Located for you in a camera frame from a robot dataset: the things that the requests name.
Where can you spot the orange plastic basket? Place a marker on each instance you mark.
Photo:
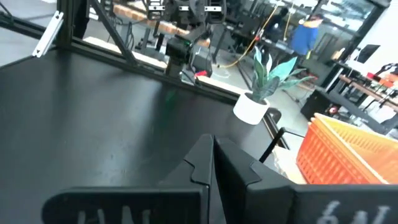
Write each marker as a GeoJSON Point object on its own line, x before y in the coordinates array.
{"type": "Point", "coordinates": [373, 146]}
{"type": "Point", "coordinates": [326, 161]}

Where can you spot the red plastic clip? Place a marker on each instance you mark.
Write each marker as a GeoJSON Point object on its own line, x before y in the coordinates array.
{"type": "Point", "coordinates": [201, 73]}

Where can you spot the black aluminium rig frame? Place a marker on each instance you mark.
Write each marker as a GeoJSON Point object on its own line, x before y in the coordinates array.
{"type": "Point", "coordinates": [65, 25]}

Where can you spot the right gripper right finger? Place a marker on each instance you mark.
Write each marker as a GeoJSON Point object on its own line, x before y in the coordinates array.
{"type": "Point", "coordinates": [311, 205]}

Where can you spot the silver aluminium bracket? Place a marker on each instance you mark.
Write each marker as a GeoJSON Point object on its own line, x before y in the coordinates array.
{"type": "Point", "coordinates": [48, 34]}

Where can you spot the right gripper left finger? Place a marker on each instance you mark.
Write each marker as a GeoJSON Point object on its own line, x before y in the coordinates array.
{"type": "Point", "coordinates": [124, 205]}

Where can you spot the black computer monitor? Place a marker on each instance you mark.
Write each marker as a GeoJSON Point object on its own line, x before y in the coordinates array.
{"type": "Point", "coordinates": [367, 53]}

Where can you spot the black floor cabinet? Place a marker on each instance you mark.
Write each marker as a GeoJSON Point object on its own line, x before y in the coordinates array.
{"type": "Point", "coordinates": [314, 105]}

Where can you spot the artificial plant in white pot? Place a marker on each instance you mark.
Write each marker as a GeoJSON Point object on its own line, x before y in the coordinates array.
{"type": "Point", "coordinates": [250, 110]}

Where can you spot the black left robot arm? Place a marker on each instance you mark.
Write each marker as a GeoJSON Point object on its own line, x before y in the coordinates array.
{"type": "Point", "coordinates": [177, 49]}

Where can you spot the person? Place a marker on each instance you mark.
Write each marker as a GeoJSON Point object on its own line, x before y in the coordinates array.
{"type": "Point", "coordinates": [304, 39]}

